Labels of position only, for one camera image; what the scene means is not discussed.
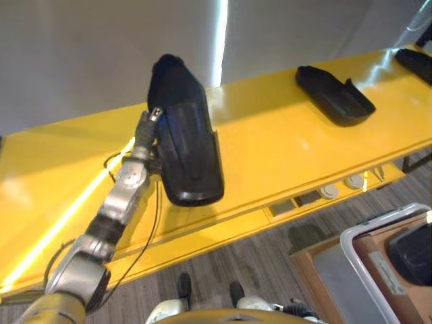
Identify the dark rectangular shelf label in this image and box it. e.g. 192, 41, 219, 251
293, 190, 322, 207

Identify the clear plastic film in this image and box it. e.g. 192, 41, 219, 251
397, 0, 432, 47

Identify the black shelf brace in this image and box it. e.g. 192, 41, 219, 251
400, 147, 432, 173

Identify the robot body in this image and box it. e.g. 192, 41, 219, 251
144, 296, 327, 324

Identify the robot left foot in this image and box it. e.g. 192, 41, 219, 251
177, 272, 192, 302

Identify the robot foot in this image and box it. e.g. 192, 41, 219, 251
177, 272, 192, 302
229, 281, 246, 306

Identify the grey plastic box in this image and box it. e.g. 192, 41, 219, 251
340, 202, 432, 324

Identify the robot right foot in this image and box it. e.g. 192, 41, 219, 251
229, 281, 246, 306

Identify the white paper label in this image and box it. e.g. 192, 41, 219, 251
367, 251, 406, 298

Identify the grey rectangular shelf label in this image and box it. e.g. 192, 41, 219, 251
269, 198, 297, 217

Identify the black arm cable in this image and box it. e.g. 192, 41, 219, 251
103, 151, 164, 306

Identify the white round disc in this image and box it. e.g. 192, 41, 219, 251
344, 173, 366, 190
319, 184, 340, 200

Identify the yellow shelf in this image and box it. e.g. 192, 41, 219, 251
0, 43, 432, 300

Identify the black sole-shaped part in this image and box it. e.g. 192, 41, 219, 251
296, 65, 377, 128
394, 48, 432, 87
147, 53, 226, 208
387, 221, 432, 288

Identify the brown wooden stand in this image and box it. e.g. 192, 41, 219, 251
289, 215, 432, 324

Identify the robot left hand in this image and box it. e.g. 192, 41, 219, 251
134, 107, 166, 149

